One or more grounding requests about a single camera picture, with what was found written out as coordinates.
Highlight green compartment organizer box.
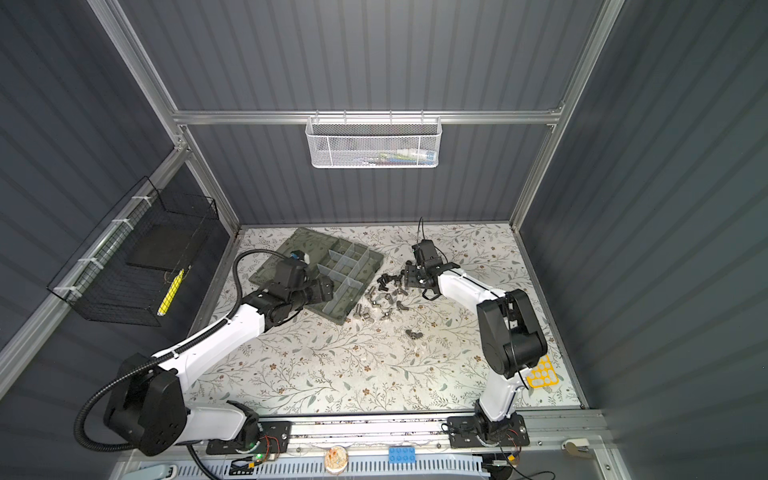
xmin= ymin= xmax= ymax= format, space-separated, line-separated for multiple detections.
xmin=277 ymin=227 xmax=384 ymax=325

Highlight yellow calculator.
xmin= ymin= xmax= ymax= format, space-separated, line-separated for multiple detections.
xmin=526 ymin=355 xmax=560 ymax=389

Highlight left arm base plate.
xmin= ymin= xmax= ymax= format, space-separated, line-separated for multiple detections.
xmin=206 ymin=421 xmax=293 ymax=456

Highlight black wire mesh basket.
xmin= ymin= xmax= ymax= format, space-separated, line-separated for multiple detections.
xmin=48 ymin=177 xmax=219 ymax=327

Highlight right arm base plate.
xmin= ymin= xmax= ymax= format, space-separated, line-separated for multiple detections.
xmin=441 ymin=412 xmax=530 ymax=449

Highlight yellow marker in black basket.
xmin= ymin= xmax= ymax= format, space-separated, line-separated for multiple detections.
xmin=156 ymin=269 xmax=186 ymax=317

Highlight dark screws pair apart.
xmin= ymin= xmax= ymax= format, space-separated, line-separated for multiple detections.
xmin=405 ymin=329 xmax=423 ymax=340

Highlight black corrugated cable hose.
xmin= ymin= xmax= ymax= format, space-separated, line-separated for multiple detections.
xmin=73 ymin=248 xmax=295 ymax=480

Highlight blue toy brick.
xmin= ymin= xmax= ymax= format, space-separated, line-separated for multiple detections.
xmin=388 ymin=446 xmax=416 ymax=465

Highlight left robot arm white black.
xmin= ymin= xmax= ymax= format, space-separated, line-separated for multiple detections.
xmin=104 ymin=256 xmax=334 ymax=456

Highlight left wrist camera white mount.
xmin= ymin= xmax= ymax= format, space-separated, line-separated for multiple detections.
xmin=291 ymin=250 xmax=311 ymax=265

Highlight white wire mesh basket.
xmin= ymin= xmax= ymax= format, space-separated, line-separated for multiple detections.
xmin=305 ymin=118 xmax=443 ymax=169

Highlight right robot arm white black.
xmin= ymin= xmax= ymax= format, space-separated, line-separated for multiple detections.
xmin=404 ymin=239 xmax=548 ymax=446

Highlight markers in white basket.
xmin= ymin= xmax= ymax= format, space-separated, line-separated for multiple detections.
xmin=357 ymin=148 xmax=438 ymax=167

